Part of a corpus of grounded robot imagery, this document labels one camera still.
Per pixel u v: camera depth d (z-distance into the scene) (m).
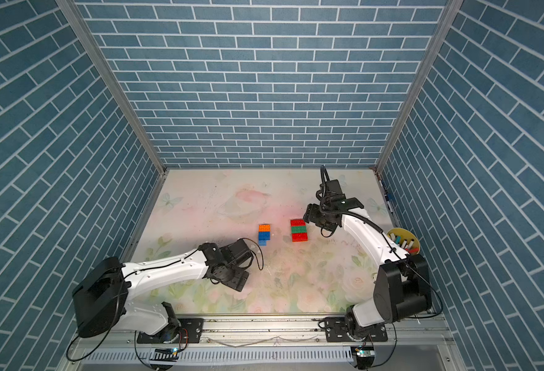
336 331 0.74
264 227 0.96
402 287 0.43
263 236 0.94
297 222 0.96
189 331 0.73
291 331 0.75
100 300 0.42
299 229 0.96
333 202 0.66
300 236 0.92
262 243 0.94
